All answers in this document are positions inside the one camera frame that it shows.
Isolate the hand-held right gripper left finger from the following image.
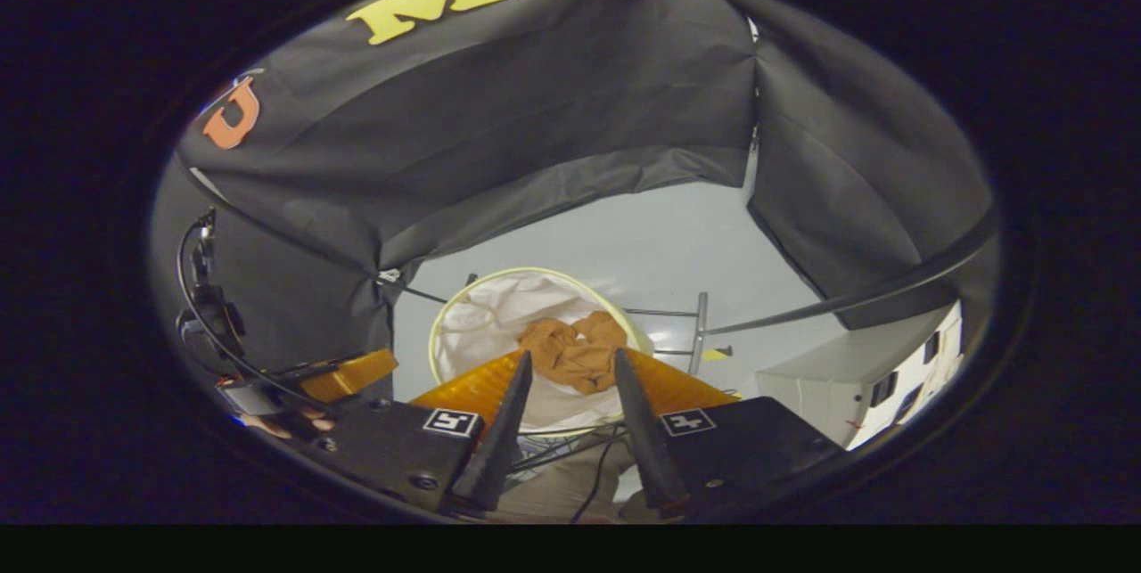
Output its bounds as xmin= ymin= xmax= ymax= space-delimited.
xmin=308 ymin=350 xmax=534 ymax=513

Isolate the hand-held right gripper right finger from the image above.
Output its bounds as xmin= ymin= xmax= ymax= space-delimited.
xmin=613 ymin=348 xmax=845 ymax=518

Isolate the brown shirt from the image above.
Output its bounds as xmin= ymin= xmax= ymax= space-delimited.
xmin=517 ymin=310 xmax=629 ymax=396

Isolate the white laundry hamper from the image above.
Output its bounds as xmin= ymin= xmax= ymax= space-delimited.
xmin=428 ymin=266 xmax=656 ymax=445

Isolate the black clothes rack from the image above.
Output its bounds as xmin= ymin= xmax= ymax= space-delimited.
xmin=704 ymin=206 xmax=1001 ymax=339

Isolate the person's beige trouser leg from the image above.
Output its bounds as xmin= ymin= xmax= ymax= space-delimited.
xmin=495 ymin=439 xmax=661 ymax=525

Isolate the white cabinet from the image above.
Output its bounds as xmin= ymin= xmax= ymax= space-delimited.
xmin=756 ymin=301 xmax=968 ymax=451

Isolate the black backdrop cloth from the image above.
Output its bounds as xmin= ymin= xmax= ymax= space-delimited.
xmin=150 ymin=0 xmax=999 ymax=378

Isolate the thin black cable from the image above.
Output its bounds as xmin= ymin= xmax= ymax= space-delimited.
xmin=569 ymin=429 xmax=627 ymax=524

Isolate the grey metal frame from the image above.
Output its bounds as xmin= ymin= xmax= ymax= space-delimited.
xmin=621 ymin=291 xmax=734 ymax=376

